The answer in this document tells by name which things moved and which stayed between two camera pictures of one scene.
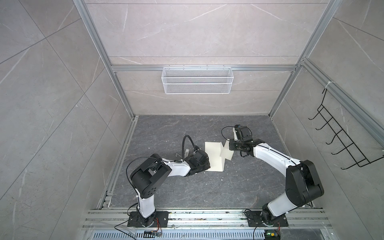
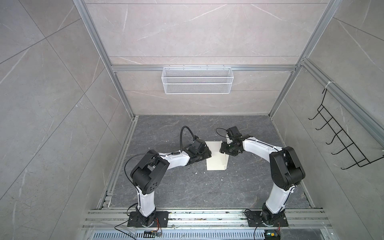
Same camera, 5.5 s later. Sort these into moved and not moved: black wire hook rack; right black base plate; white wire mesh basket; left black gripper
Moved: left black gripper
Not moved: black wire hook rack; right black base plate; white wire mesh basket
